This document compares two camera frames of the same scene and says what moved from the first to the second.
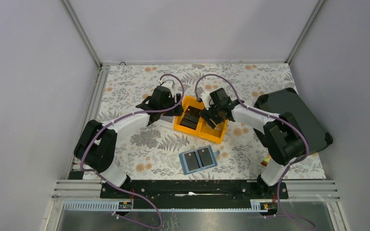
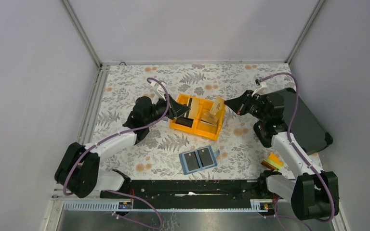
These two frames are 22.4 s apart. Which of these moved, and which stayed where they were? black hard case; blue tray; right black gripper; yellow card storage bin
Moved: right black gripper; yellow card storage bin
Stayed: black hard case; blue tray
